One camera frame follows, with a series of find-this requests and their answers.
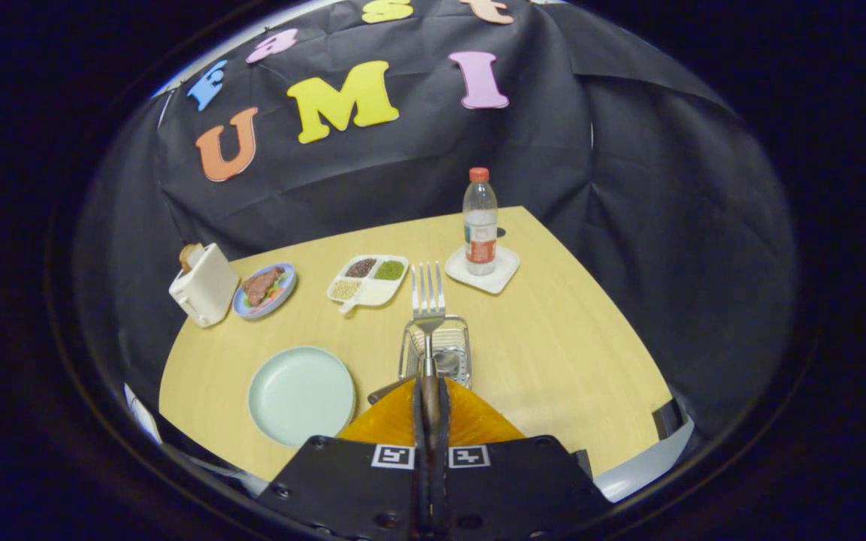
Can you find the white divided dish with beans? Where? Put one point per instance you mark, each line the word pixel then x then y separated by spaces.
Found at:
pixel 374 291

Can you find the meat and vegetable food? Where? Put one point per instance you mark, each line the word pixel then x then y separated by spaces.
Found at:
pixel 260 285

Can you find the brown bread slice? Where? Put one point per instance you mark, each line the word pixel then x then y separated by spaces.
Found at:
pixel 189 255

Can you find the black backdrop cloth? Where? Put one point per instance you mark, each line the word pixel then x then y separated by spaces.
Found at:
pixel 403 173

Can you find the blue plate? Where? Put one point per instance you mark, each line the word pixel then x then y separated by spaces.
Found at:
pixel 286 289

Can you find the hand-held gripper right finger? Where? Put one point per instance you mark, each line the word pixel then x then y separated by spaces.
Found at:
pixel 523 488

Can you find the white square coaster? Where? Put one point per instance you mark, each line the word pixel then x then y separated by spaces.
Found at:
pixel 507 269

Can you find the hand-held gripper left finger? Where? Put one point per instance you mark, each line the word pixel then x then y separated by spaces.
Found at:
pixel 343 488

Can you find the pale green plate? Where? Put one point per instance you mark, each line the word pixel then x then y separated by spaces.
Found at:
pixel 301 398

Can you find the clear water bottle red cap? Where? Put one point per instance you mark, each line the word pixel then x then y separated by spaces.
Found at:
pixel 480 225

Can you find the grey chair with black armrests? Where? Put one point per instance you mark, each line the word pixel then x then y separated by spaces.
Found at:
pixel 643 469

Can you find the white toaster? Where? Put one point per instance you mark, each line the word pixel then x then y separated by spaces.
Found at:
pixel 207 289

